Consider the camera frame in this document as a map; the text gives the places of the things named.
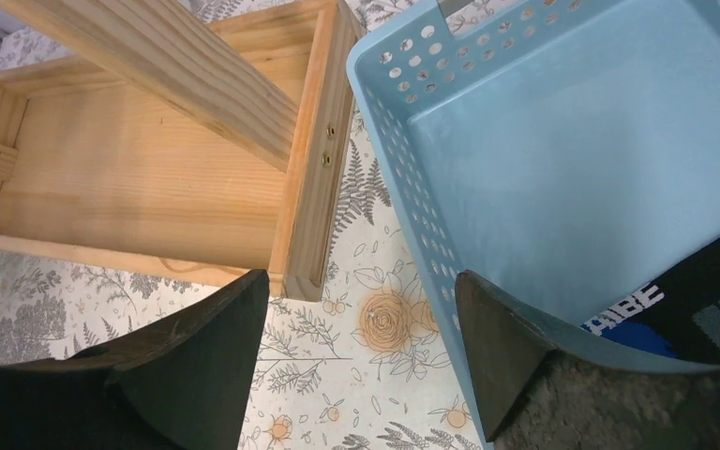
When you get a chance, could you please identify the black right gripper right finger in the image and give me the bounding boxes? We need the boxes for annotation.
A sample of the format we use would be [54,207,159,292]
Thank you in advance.
[456,271,720,449]

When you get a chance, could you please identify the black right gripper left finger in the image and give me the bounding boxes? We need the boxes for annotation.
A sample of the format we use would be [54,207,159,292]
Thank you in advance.
[0,270,270,449]

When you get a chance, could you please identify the black sock with blue patch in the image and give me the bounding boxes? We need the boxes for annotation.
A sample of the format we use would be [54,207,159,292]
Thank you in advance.
[581,237,720,365]

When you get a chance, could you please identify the floral patterned table mat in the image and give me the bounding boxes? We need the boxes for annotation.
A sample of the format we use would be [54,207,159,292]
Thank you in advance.
[0,1,481,449]

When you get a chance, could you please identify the light blue plastic basket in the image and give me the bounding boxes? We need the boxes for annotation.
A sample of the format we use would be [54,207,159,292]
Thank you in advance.
[347,1,720,449]

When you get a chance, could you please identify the wooden drying rack frame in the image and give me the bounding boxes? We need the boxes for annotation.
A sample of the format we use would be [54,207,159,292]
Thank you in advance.
[0,1,363,302]

